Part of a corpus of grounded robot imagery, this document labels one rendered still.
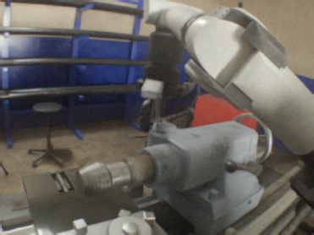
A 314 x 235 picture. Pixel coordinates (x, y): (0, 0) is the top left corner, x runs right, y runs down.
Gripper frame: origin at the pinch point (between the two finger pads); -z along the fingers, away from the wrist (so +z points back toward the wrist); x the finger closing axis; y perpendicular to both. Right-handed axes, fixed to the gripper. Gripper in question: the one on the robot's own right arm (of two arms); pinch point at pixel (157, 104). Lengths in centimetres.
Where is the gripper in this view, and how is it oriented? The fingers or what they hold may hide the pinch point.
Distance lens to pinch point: 61.5
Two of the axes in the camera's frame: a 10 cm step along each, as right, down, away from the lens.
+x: 9.7, 1.9, -1.4
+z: 1.4, -9.4, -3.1
